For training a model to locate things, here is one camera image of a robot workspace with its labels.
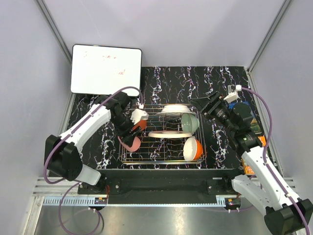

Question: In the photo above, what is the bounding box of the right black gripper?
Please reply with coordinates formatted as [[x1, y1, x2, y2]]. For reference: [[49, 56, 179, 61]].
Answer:
[[188, 91, 237, 134]]

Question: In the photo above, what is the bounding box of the pink plastic cup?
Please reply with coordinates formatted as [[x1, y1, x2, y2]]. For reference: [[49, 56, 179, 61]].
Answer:
[[118, 137, 141, 152]]

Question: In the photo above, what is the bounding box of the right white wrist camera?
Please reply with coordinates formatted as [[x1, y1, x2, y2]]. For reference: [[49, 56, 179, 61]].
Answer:
[[224, 85, 242, 103]]

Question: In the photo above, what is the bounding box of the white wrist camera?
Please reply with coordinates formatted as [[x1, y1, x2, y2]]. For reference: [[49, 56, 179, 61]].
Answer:
[[130, 104, 149, 125], [224, 85, 242, 103]]

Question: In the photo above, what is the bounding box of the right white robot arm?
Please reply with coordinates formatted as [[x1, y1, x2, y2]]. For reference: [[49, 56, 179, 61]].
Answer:
[[190, 92, 313, 235]]

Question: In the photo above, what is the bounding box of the orange mug white inside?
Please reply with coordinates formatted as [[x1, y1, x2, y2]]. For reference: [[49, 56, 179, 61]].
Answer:
[[133, 120, 147, 131]]

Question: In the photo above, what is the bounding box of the orange bowl white inside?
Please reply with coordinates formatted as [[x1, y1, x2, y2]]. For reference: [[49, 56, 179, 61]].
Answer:
[[183, 137, 203, 161]]

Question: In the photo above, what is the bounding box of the Animal Farm book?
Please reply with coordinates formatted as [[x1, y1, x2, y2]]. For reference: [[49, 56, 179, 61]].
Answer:
[[227, 101, 263, 134]]

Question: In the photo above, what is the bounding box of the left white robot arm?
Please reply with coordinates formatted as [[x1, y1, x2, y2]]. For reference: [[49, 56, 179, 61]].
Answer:
[[44, 92, 149, 194]]

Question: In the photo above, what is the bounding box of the white dry-erase board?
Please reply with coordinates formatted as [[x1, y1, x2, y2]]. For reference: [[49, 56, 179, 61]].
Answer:
[[70, 44, 142, 96]]

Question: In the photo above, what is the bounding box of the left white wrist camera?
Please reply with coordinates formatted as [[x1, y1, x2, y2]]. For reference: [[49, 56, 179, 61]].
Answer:
[[130, 104, 149, 125]]

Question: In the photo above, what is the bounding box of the white fluted plate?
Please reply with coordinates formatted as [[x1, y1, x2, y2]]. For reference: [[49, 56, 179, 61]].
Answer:
[[156, 104, 196, 117]]

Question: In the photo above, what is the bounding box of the orange Treehouse book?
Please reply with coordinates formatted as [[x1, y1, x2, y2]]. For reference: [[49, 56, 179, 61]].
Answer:
[[242, 136, 267, 179]]

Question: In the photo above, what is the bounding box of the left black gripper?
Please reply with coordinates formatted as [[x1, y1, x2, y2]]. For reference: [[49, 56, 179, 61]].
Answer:
[[111, 113, 142, 146]]

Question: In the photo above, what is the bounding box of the mint green bowl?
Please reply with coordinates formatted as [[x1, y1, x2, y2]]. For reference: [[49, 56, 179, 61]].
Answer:
[[181, 113, 200, 134]]

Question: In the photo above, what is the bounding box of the metal wire dish rack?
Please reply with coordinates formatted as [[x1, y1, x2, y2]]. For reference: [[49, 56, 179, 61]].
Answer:
[[119, 104, 206, 165]]

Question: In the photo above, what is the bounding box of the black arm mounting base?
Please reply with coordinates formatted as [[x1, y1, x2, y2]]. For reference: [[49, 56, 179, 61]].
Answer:
[[78, 169, 243, 205]]

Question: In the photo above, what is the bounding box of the pink plate with leaf sprig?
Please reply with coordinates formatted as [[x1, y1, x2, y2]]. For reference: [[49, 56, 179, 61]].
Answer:
[[148, 131, 192, 139]]

